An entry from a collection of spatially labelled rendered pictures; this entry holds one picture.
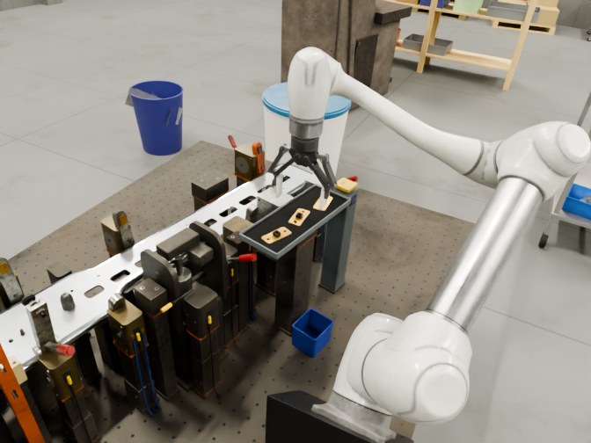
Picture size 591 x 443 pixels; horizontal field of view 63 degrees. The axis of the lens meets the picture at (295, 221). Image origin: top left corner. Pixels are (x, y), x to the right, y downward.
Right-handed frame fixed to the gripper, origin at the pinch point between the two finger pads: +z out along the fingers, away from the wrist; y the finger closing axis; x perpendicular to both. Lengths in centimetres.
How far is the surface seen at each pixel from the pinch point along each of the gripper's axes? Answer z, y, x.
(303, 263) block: 22.6, -3.1, 1.1
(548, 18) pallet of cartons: 98, -110, -877
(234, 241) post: 12.6, 15.2, 12.2
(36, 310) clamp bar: 2, 34, 64
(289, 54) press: 67, 145, -336
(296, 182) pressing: 23, 18, -43
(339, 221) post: 19.5, -7.1, -21.5
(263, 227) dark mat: 6.7, 7.2, 9.3
